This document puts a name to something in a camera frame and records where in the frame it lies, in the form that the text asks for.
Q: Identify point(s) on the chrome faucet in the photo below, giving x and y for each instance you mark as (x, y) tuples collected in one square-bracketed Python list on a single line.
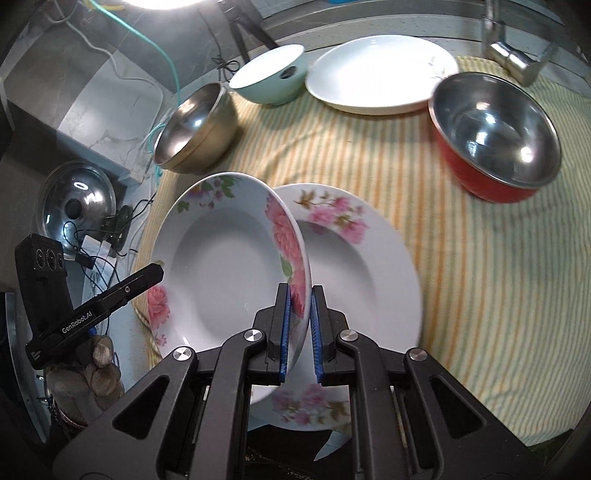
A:
[(512, 60)]

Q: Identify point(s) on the steel pot lid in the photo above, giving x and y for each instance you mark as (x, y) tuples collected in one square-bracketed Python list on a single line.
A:
[(83, 194)]

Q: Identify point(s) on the black tripod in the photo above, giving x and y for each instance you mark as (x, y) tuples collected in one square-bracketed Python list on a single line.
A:
[(244, 44)]

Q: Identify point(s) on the gold steel bowl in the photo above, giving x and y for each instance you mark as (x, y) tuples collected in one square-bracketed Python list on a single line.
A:
[(194, 120)]

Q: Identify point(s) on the mint green bowl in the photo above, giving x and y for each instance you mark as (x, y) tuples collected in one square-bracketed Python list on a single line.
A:
[(263, 64)]

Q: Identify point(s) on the striped yellow towel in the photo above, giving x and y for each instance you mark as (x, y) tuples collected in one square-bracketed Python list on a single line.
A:
[(485, 277)]

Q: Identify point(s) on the large white plate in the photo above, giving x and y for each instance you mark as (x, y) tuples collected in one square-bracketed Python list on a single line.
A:
[(369, 74)]

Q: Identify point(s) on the person's left hand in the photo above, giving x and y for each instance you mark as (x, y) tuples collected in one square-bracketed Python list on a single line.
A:
[(87, 383)]

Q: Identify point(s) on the white plug adapter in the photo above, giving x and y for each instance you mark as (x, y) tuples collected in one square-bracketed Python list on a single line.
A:
[(99, 244)]

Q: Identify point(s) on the stainless steel bowl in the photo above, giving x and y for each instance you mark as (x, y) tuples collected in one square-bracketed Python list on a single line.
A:
[(489, 124)]

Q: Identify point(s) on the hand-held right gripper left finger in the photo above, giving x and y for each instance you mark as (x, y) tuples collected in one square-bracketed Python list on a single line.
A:
[(285, 332)]

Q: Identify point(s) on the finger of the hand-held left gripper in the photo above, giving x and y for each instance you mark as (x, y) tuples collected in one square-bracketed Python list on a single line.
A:
[(131, 286)]

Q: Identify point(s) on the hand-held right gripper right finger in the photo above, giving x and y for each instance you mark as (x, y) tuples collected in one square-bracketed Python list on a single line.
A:
[(317, 341)]

